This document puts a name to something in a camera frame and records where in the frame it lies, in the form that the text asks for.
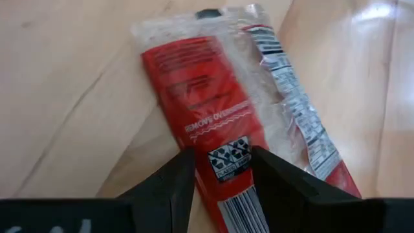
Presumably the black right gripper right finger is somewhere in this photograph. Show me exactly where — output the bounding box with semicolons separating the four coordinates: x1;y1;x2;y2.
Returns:
250;146;365;233

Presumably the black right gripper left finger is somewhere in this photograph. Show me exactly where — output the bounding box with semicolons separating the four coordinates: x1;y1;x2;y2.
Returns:
118;148;197;233

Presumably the red popcorn bag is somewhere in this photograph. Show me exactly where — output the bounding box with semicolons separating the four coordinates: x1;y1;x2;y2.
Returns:
131;3;363;233

